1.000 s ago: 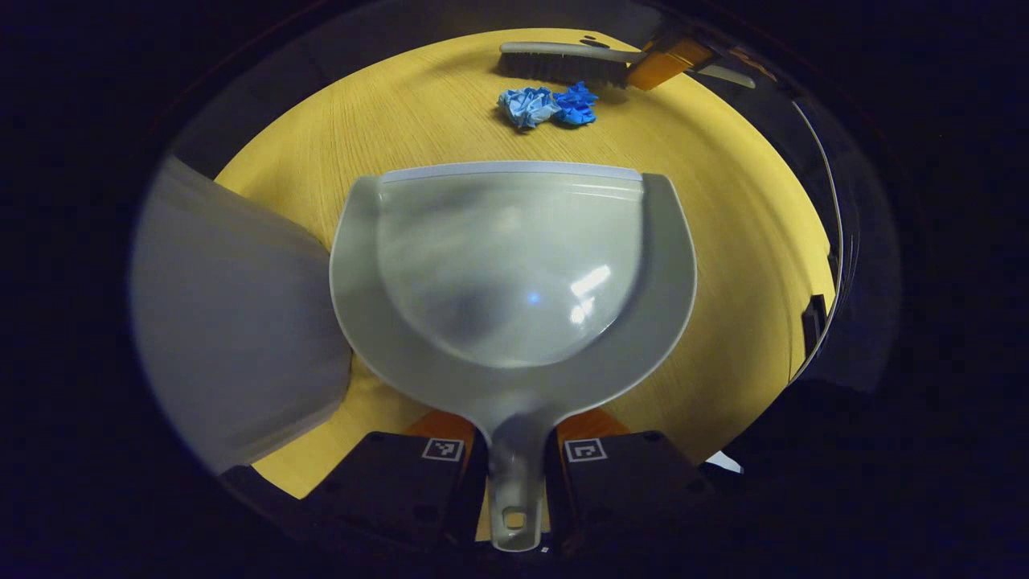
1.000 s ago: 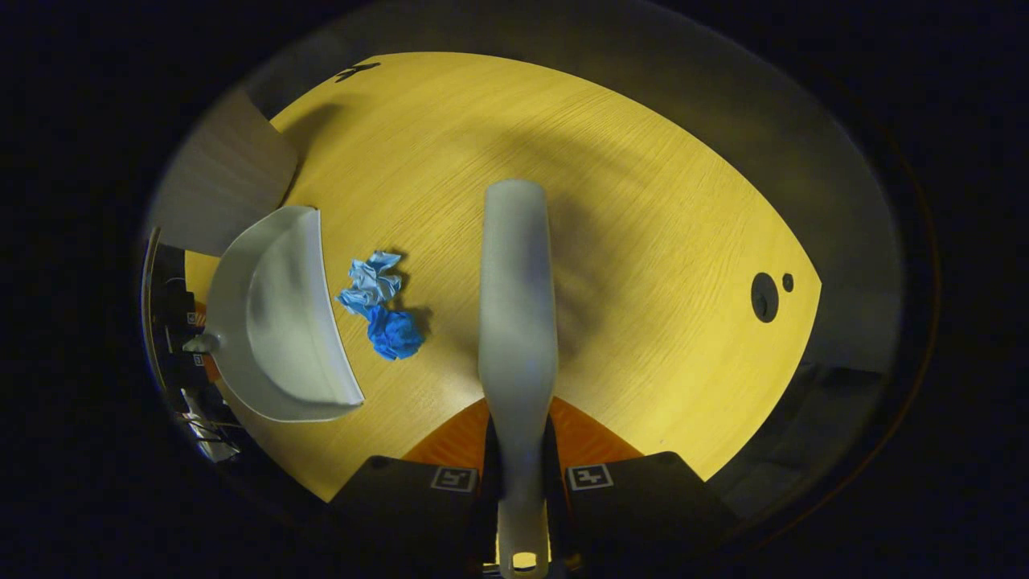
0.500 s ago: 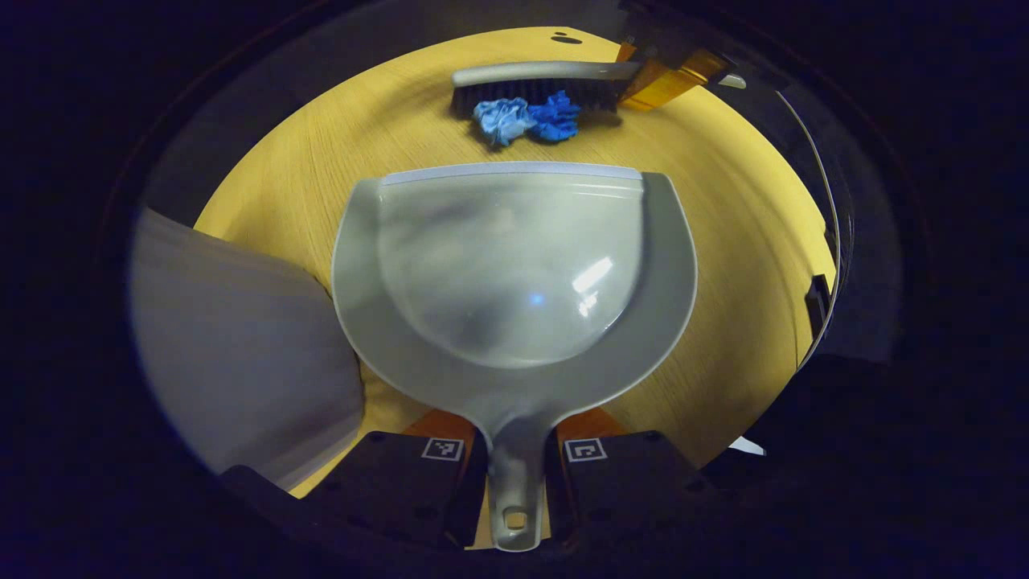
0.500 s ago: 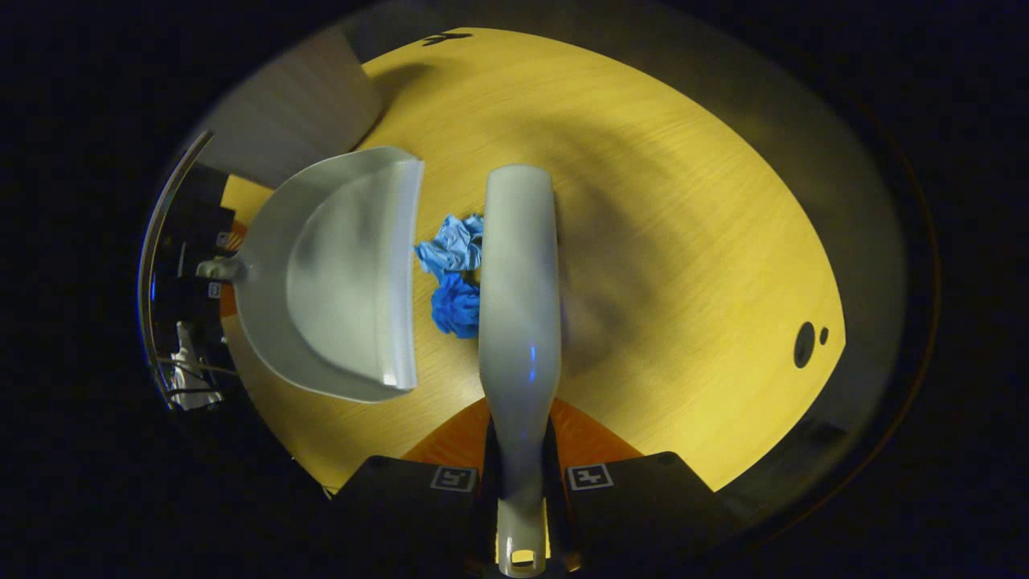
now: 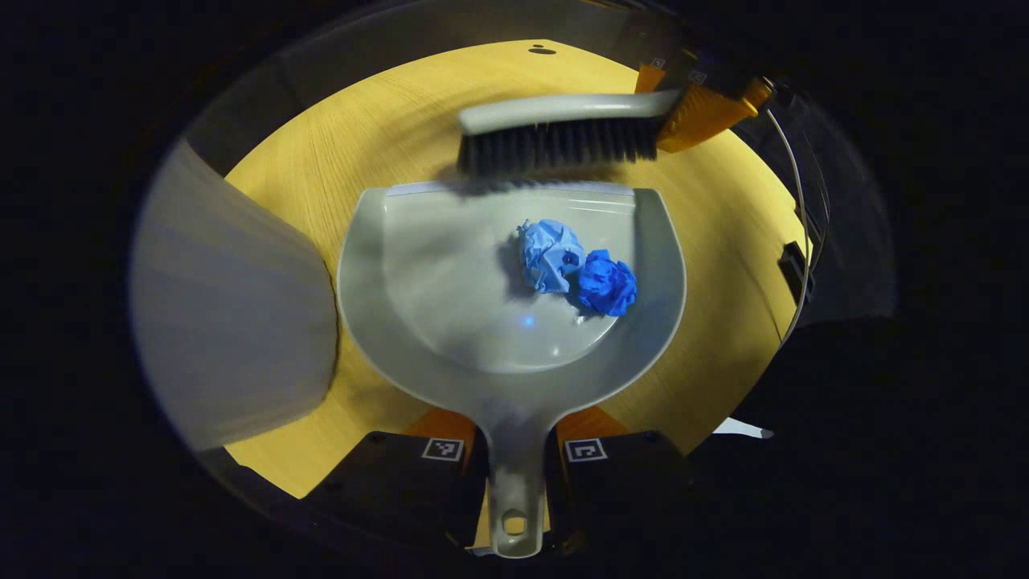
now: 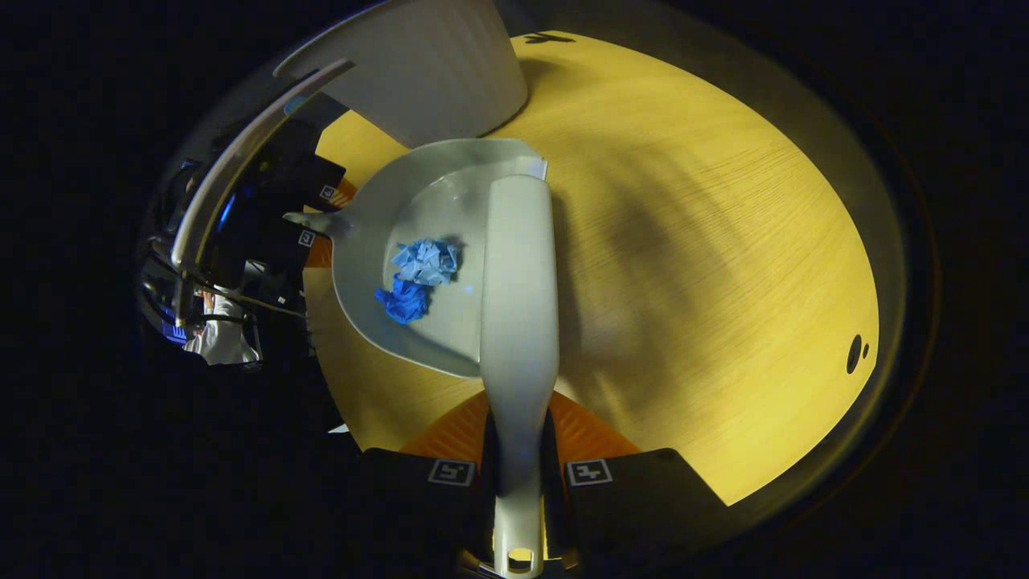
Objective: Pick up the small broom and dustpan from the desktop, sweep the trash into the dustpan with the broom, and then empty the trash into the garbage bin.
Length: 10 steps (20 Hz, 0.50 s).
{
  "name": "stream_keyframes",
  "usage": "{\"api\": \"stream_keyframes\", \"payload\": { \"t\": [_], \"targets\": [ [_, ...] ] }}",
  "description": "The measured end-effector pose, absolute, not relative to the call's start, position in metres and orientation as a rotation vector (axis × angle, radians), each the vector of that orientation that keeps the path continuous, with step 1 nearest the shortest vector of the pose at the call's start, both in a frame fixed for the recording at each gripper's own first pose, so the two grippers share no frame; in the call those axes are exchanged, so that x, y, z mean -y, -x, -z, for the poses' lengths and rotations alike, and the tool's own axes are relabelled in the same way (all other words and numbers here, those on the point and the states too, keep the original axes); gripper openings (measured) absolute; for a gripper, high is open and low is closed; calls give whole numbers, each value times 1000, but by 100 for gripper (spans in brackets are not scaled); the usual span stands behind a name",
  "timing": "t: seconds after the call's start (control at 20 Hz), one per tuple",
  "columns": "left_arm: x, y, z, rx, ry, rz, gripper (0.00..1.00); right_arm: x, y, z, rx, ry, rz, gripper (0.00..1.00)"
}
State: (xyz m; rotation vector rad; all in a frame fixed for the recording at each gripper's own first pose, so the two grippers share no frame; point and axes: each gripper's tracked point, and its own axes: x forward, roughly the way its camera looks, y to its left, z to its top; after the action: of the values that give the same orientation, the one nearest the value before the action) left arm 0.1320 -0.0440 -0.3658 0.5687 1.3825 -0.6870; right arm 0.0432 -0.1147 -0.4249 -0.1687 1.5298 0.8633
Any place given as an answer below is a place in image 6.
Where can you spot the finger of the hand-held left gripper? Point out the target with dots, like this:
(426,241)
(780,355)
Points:
(325,181)
(301,245)

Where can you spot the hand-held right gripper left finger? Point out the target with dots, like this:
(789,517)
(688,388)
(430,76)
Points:
(410,507)

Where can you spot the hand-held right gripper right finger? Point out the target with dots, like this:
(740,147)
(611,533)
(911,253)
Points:
(627,507)

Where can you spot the white dustpan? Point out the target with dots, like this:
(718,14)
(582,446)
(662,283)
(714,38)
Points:
(378,201)

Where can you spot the light blue paper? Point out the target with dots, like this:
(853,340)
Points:
(424,261)

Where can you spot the white garbage bin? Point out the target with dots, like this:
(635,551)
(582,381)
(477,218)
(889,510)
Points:
(434,72)

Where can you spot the small white broom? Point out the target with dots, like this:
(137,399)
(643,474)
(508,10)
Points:
(518,322)

